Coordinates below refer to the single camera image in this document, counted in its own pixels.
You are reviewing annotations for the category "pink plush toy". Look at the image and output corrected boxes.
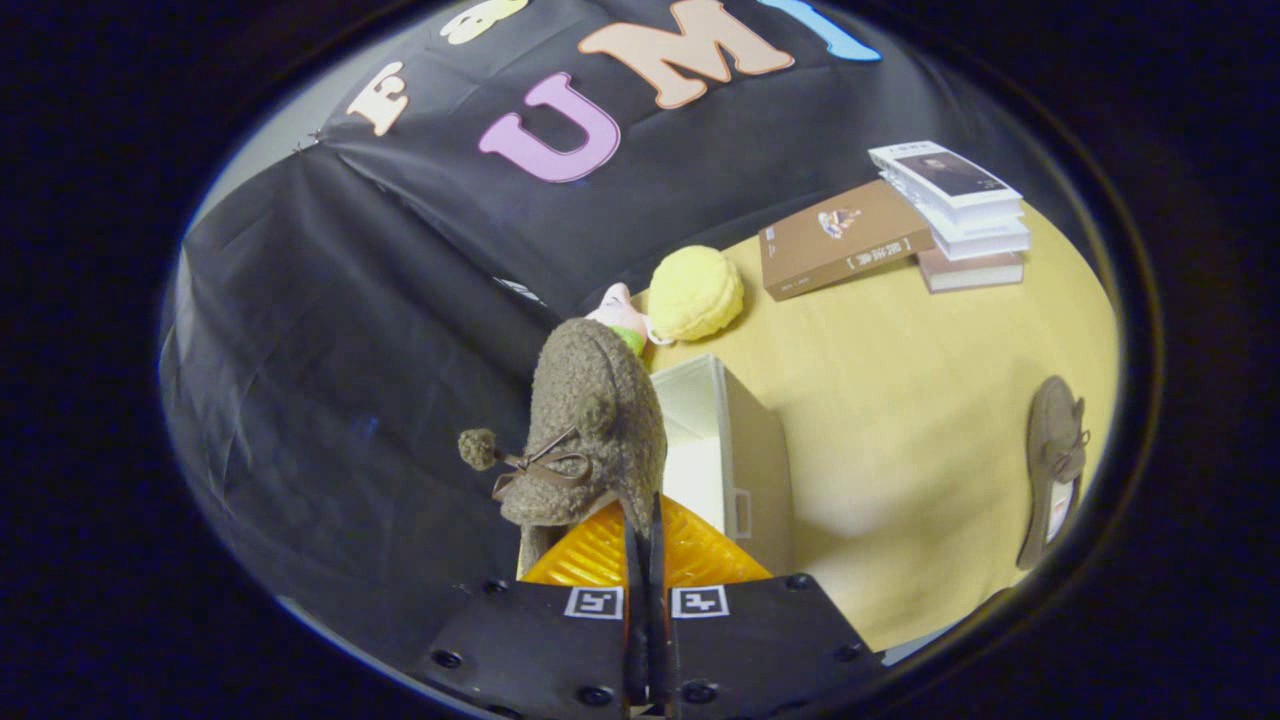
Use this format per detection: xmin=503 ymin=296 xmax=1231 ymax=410
xmin=585 ymin=283 xmax=661 ymax=356

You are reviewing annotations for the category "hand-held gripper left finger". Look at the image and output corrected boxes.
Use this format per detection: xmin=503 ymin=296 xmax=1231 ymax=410
xmin=418 ymin=495 xmax=651 ymax=720

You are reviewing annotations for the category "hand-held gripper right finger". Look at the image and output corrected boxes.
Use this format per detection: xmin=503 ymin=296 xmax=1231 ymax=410
xmin=647 ymin=492 xmax=886 ymax=720

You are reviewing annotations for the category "yellow round plush toy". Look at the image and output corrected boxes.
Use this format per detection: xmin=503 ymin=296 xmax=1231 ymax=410
xmin=648 ymin=245 xmax=746 ymax=343

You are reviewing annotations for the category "brown book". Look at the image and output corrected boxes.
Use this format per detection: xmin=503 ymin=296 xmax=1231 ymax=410
xmin=758 ymin=180 xmax=936 ymax=301

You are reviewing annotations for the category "brown fuzzy shoe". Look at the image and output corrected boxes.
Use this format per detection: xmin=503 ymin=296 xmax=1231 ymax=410
xmin=1017 ymin=375 xmax=1091 ymax=571
xmin=458 ymin=318 xmax=669 ymax=579

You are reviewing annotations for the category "white book with portrait cover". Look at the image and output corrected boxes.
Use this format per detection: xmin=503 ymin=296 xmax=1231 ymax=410
xmin=868 ymin=140 xmax=1024 ymax=226

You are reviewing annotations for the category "beige storage box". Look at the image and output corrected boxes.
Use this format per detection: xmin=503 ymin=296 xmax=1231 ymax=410
xmin=650 ymin=353 xmax=796 ymax=576

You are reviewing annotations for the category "plain white book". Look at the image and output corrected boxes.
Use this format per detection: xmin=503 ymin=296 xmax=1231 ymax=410
xmin=905 ymin=200 xmax=1031 ymax=262

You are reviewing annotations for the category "black backdrop cloth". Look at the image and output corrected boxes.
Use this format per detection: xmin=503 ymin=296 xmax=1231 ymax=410
xmin=160 ymin=0 xmax=1001 ymax=681

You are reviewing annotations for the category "pale pink book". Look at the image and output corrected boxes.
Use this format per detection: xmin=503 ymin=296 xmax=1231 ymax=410
xmin=918 ymin=248 xmax=1026 ymax=293

